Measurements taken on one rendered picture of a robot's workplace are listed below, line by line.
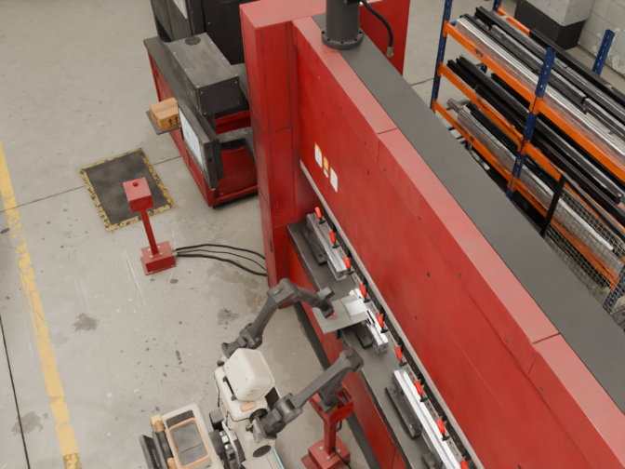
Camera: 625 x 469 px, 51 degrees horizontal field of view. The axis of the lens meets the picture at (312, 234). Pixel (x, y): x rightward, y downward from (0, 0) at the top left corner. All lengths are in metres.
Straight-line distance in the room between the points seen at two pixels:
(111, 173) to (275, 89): 2.91
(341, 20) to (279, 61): 0.52
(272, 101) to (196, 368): 2.02
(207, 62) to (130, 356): 2.18
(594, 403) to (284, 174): 2.45
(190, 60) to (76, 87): 3.69
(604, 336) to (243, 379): 1.57
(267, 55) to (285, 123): 0.46
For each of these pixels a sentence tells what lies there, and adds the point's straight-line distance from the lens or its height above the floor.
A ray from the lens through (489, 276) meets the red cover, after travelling 2.19.
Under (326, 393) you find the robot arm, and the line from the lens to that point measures 3.29.
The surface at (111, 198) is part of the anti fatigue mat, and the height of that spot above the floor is 0.01.
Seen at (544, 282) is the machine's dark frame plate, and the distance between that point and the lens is 2.23.
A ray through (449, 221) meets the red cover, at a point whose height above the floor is 2.30.
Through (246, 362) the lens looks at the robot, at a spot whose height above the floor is 1.39.
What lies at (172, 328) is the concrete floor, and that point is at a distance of 4.91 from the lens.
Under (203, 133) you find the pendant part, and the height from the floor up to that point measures 1.60.
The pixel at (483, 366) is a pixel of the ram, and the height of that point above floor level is 1.91.
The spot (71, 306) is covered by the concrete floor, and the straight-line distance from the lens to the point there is 5.25.
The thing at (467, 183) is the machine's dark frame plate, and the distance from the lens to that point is 2.48.
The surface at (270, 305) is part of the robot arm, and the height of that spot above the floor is 1.53.
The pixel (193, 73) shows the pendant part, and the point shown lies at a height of 1.95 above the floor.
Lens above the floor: 3.96
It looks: 48 degrees down
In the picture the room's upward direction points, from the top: 1 degrees counter-clockwise
